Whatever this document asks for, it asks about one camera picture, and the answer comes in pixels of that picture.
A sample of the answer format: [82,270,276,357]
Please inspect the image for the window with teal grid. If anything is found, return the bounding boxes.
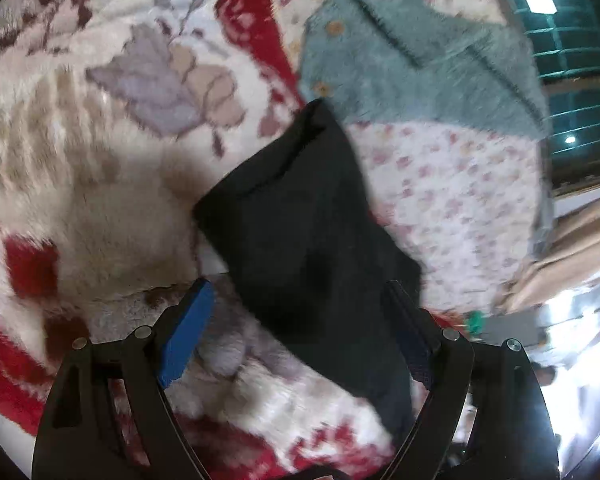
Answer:
[490,0,600,181]

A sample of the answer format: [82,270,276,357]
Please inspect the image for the white floral bedsheet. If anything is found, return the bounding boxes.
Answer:
[272,0,556,316]

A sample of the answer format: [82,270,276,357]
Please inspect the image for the teal fuzzy cardigan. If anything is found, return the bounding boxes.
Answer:
[297,0,551,143]

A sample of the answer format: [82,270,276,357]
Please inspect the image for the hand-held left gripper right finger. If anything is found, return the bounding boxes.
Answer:
[380,280,561,480]

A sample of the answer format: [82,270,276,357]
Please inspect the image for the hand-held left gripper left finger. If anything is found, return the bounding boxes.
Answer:
[31,277,217,480]

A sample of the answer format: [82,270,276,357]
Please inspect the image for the black pants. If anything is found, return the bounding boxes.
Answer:
[194,99,433,451]

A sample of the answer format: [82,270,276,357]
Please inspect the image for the beige curtain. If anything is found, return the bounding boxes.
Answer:
[495,195,600,311]

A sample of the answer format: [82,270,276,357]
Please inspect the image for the red and white plush blanket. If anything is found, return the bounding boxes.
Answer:
[0,0,461,480]

